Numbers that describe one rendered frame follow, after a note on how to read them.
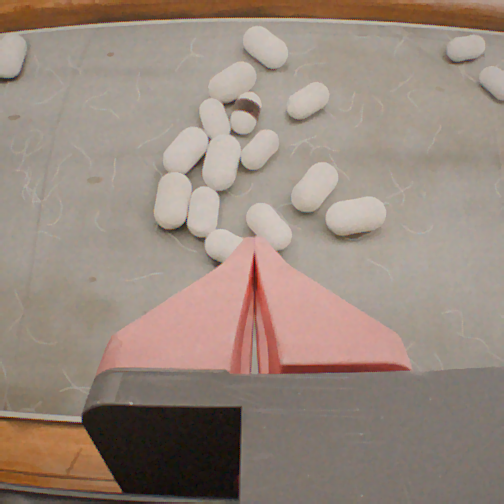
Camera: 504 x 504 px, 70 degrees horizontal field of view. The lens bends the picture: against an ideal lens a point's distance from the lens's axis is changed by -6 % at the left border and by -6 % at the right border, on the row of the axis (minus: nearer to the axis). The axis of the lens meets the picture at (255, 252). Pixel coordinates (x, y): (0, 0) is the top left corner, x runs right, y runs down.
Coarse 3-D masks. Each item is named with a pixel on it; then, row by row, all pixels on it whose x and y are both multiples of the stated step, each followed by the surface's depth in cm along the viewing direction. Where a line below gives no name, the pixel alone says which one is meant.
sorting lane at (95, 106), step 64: (64, 64) 28; (128, 64) 28; (192, 64) 28; (256, 64) 28; (320, 64) 28; (384, 64) 28; (448, 64) 28; (0, 128) 27; (64, 128) 27; (128, 128) 27; (256, 128) 27; (320, 128) 27; (384, 128) 27; (448, 128) 27; (0, 192) 26; (64, 192) 26; (128, 192) 26; (192, 192) 26; (256, 192) 26; (384, 192) 26; (448, 192) 26; (0, 256) 24; (64, 256) 24; (128, 256) 24; (192, 256) 24; (320, 256) 24; (384, 256) 24; (448, 256) 24; (0, 320) 23; (64, 320) 23; (128, 320) 23; (384, 320) 23; (448, 320) 23; (0, 384) 22; (64, 384) 22
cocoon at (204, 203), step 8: (200, 192) 24; (208, 192) 24; (192, 200) 24; (200, 200) 23; (208, 200) 23; (216, 200) 24; (192, 208) 23; (200, 208) 23; (208, 208) 23; (216, 208) 24; (192, 216) 23; (200, 216) 23; (208, 216) 23; (216, 216) 24; (192, 224) 23; (200, 224) 23; (208, 224) 23; (216, 224) 24; (192, 232) 24; (200, 232) 23; (208, 232) 24
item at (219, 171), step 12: (216, 144) 24; (228, 144) 24; (216, 156) 24; (228, 156) 24; (204, 168) 24; (216, 168) 24; (228, 168) 24; (204, 180) 24; (216, 180) 24; (228, 180) 24
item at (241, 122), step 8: (240, 96) 26; (248, 96) 25; (256, 96) 26; (232, 112) 26; (240, 112) 25; (232, 120) 25; (240, 120) 25; (248, 120) 25; (232, 128) 26; (240, 128) 25; (248, 128) 25
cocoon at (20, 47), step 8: (0, 40) 27; (8, 40) 26; (16, 40) 27; (24, 40) 28; (0, 48) 26; (8, 48) 26; (16, 48) 27; (24, 48) 27; (0, 56) 26; (8, 56) 26; (16, 56) 27; (24, 56) 28; (0, 64) 26; (8, 64) 26; (16, 64) 27; (0, 72) 27; (8, 72) 27; (16, 72) 27
